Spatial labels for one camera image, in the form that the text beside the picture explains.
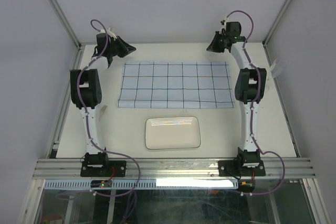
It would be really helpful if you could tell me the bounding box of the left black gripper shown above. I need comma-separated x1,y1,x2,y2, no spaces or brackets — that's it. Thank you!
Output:
109,35,137,58

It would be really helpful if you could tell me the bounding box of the blue checkered cloth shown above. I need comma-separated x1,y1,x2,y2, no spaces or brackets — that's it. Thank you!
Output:
118,61,235,109

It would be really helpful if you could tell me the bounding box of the white rectangular plate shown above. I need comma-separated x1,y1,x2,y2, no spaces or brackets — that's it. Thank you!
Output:
145,116,201,150

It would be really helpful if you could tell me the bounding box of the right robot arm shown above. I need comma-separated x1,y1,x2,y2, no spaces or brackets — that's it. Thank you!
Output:
206,20,267,175

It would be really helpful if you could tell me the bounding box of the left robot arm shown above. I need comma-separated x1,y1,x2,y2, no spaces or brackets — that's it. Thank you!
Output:
70,31,136,176

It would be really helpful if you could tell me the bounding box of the silver fork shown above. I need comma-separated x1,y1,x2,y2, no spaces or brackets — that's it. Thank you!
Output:
99,105,108,120

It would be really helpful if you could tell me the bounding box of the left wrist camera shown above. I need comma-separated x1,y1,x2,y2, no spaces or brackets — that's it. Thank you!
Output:
100,26,117,39

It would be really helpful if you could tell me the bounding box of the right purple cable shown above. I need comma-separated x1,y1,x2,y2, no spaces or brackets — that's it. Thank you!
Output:
220,10,286,196

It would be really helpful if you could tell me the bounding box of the purple cable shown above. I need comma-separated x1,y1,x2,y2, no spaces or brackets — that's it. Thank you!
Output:
220,10,286,196
55,19,142,224

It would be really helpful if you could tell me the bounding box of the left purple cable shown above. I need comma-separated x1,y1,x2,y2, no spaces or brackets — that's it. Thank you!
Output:
55,19,142,224

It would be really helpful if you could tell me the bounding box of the left aluminium frame post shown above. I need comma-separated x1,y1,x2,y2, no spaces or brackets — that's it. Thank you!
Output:
48,0,81,49

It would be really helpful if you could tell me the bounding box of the aluminium frame post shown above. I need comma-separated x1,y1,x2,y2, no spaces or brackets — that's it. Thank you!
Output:
48,0,81,49
262,0,293,47

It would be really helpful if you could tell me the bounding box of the right aluminium frame post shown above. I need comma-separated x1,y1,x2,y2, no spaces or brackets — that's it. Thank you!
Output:
262,0,293,47

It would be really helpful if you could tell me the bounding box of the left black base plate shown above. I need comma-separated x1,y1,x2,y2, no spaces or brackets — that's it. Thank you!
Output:
80,160,127,178

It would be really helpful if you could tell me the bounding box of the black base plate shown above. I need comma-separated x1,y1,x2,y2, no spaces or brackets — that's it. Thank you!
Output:
80,160,127,178
218,159,266,179

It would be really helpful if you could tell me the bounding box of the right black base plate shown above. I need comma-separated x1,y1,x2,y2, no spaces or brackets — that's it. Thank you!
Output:
218,159,266,179

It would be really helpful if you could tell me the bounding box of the white slotted cable duct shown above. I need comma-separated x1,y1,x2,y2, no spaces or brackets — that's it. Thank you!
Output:
45,178,238,190

